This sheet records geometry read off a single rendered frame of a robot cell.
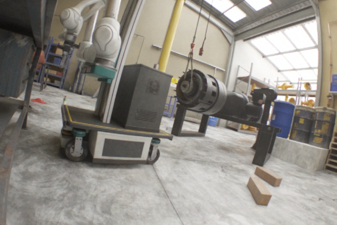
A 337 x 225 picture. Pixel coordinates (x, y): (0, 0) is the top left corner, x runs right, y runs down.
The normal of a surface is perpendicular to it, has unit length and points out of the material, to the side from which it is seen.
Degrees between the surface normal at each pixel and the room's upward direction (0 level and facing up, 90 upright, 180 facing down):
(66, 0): 90
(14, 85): 90
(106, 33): 96
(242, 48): 90
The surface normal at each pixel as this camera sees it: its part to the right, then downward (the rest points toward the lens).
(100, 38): 0.26, 0.07
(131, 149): 0.60, 0.13
